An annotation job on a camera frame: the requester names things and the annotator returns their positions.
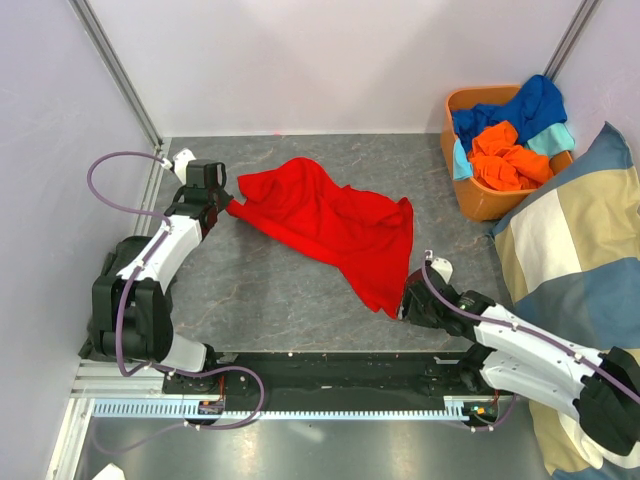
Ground orange t shirt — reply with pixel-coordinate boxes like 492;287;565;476
468;121;554;191

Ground red t shirt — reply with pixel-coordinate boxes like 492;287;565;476
227;157;414;318

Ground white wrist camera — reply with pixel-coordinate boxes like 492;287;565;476
428;257;454;284
161;148;196;184

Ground light blue slotted cable duct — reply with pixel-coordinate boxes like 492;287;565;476
92;397;478;421

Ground orange plastic laundry basket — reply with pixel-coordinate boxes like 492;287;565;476
441;86;573;222

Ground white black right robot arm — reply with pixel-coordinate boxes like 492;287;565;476
400;269;639;457

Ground blue and teal t shirt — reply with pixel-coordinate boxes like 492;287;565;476
451;75;575;181

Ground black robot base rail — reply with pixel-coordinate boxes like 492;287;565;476
162;350;516;397

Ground right aluminium corner post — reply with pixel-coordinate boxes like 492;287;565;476
543;0;602;81

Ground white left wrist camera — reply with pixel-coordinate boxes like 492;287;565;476
161;148;196;184

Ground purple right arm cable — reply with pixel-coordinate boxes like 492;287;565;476
422;249;614;436

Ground blue and beige checked pillow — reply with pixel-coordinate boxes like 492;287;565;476
489;120;640;480

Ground aluminium corner frame post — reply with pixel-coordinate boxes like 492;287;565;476
69;0;163;150

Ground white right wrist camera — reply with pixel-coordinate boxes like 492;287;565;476
428;257;454;284

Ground dark green striped folded shirt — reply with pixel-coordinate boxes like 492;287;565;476
79;236;174;363

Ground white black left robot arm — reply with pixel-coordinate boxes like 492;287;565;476
90;155;233;393

